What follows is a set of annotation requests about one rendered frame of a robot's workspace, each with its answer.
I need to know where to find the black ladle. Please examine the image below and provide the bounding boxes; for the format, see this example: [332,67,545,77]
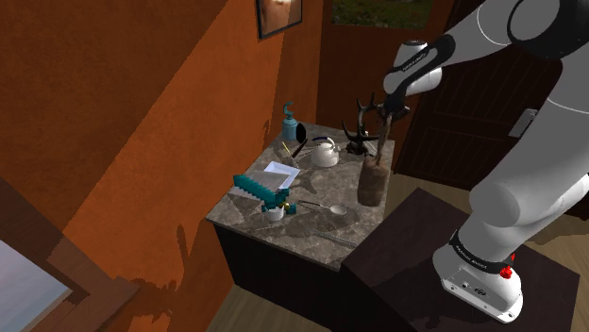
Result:
[290,122,309,159]

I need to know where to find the dark wooden door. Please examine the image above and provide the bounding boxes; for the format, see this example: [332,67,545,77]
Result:
[394,43,589,221]

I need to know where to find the framed wall picture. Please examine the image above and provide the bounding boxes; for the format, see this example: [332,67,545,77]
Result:
[254,0,304,41]

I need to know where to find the brown vase with sticks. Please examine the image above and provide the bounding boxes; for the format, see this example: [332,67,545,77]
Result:
[357,113,393,208]

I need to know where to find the black antler ornament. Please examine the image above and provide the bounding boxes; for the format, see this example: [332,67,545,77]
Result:
[341,92,386,157]

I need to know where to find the white square tray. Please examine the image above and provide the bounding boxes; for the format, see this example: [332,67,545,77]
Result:
[262,159,302,191]

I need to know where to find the dark cabinet with marble top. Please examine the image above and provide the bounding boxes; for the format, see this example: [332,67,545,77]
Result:
[205,121,397,332]

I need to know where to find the wooden framed window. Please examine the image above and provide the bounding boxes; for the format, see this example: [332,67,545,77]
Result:
[0,175,141,332]

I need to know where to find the white kettle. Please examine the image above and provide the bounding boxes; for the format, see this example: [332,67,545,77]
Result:
[310,136,342,169]

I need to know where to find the teal pixel toy sword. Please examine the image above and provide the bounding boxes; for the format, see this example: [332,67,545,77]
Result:
[231,174,298,215]

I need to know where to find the teal bottle with crescent top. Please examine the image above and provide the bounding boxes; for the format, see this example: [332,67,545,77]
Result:
[281,101,300,141]

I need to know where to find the silver spoon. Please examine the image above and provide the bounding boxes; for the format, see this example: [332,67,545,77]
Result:
[297,199,349,217]

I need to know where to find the dark robot stand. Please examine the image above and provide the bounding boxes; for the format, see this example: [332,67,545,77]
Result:
[340,187,581,332]

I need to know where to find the green landscape wall picture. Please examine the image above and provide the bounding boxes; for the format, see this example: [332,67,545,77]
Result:
[330,0,435,30]

